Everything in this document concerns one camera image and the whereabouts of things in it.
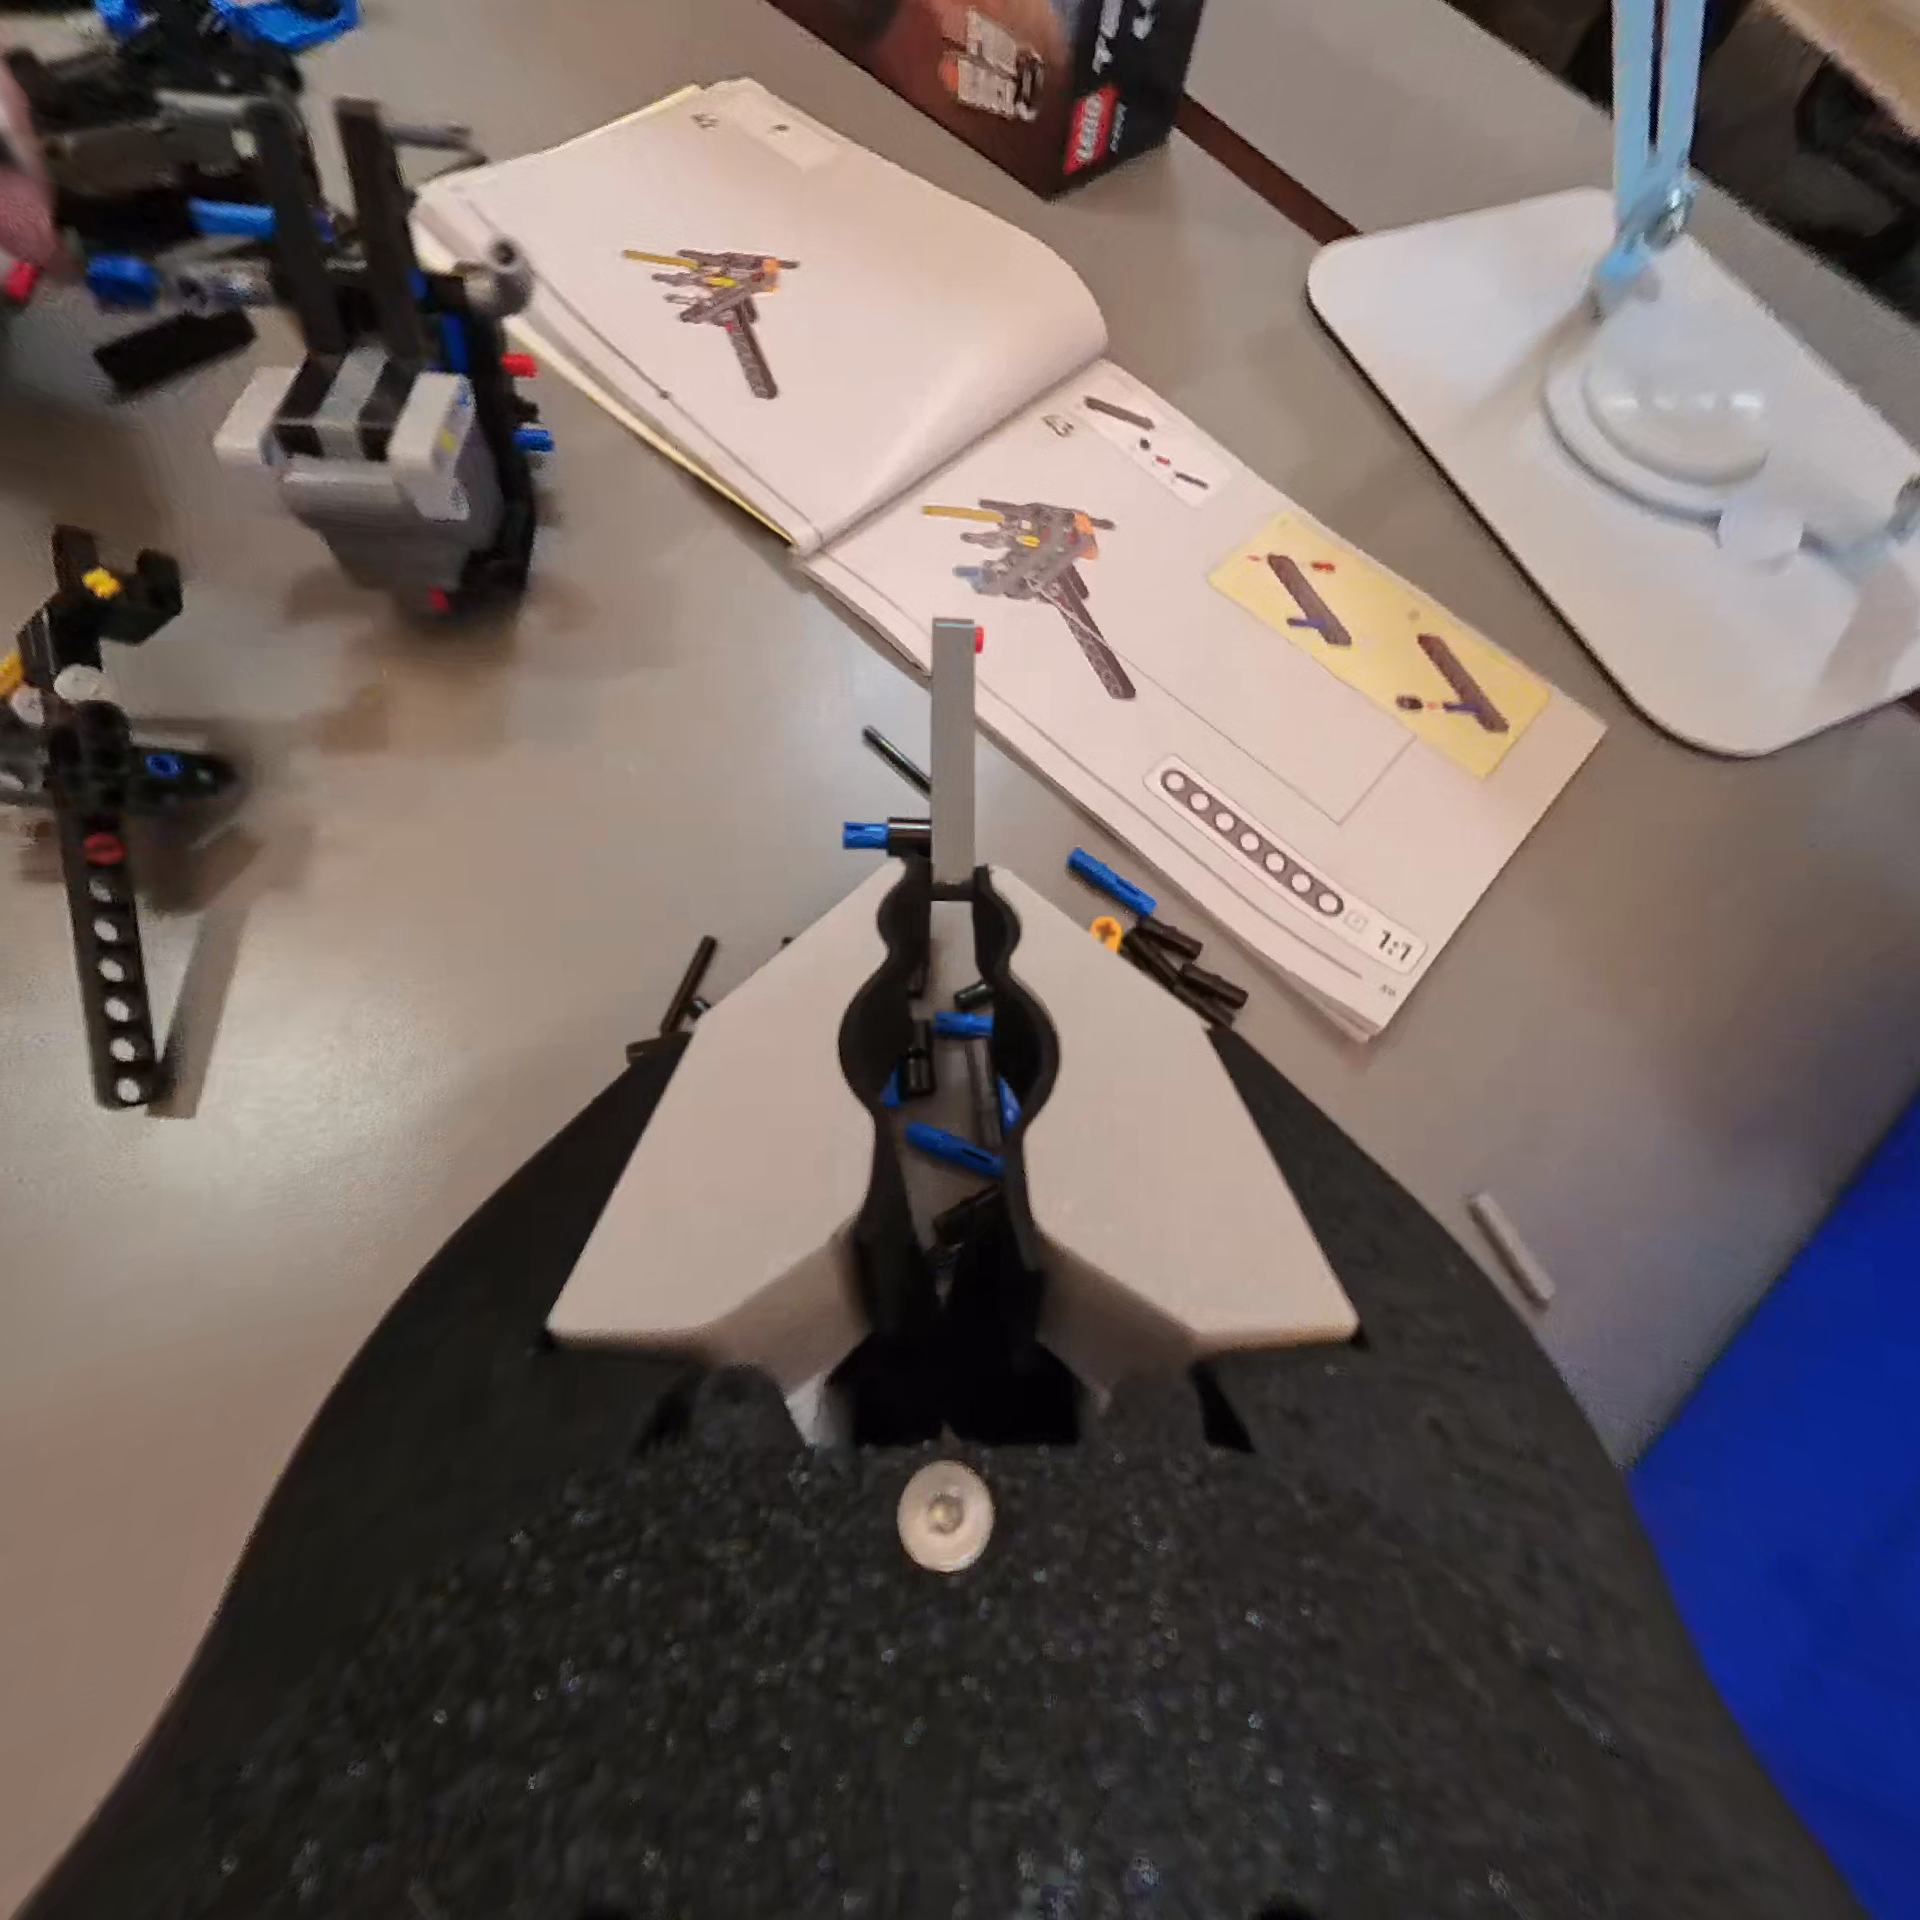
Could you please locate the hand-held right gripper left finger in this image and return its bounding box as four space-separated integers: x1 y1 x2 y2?
546 860 940 1445

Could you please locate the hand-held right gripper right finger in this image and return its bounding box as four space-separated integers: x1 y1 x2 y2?
937 867 1364 1401

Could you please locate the grey lego beam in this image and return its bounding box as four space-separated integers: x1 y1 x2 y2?
931 615 987 889

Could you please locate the pile of small lego pins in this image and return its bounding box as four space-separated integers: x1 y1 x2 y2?
879 849 1256 1255

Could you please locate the small grey lego axle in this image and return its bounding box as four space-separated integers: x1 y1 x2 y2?
1468 1192 1558 1308

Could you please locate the black lego beam assembly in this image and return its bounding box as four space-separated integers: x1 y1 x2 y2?
0 525 242 1116

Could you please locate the grey lego motor assembly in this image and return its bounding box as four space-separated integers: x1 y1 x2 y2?
214 97 561 619

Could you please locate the lego set box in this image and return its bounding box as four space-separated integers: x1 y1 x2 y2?
766 0 1209 202

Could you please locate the pile of loose lego parts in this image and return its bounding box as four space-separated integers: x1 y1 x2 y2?
0 0 496 401

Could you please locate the blue mat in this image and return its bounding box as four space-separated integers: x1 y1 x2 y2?
1627 1101 1920 1920

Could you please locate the white lamp base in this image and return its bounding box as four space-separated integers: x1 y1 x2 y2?
1305 0 1920 760

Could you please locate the open instruction booklet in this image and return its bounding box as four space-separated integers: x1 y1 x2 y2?
408 77 1609 1045

